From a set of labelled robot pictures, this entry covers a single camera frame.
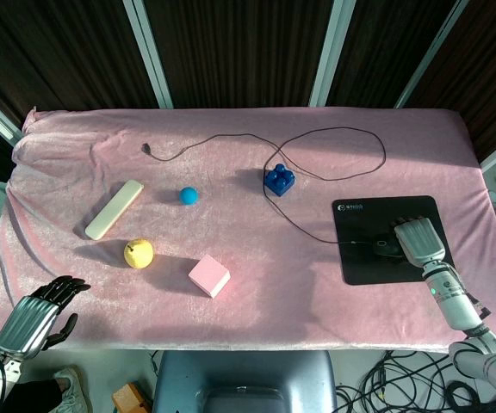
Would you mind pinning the pink plush table cloth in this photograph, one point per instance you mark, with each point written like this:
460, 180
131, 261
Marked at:
252, 310

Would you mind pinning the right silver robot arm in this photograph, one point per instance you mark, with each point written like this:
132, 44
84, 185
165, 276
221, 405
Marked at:
459, 310

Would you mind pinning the white sneaker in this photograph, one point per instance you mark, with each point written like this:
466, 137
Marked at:
73, 389

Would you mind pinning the cream rectangular bar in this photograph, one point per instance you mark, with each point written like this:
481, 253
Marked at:
112, 210

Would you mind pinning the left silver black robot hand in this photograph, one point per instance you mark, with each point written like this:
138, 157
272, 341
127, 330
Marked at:
26, 324

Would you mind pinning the black mouse pad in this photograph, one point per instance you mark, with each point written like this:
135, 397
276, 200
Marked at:
360, 266

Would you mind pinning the blue ball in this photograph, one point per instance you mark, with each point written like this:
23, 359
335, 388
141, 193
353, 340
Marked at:
189, 195

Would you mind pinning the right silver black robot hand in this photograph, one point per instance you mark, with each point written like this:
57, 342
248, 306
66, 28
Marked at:
422, 243

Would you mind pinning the dark blue toy brick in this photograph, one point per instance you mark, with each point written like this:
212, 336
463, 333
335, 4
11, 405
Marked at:
279, 183

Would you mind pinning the black computer mouse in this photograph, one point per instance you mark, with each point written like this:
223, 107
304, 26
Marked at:
383, 249

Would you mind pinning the black trouser leg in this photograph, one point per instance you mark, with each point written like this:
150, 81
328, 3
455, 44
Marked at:
28, 398

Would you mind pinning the orange box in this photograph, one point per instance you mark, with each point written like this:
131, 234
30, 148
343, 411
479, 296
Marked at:
129, 398

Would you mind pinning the yellow apple toy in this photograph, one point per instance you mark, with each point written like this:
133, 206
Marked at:
139, 254

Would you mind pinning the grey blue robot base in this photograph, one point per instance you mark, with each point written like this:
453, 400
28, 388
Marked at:
243, 383

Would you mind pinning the pink foam cube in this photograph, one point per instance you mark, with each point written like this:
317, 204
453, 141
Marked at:
207, 275

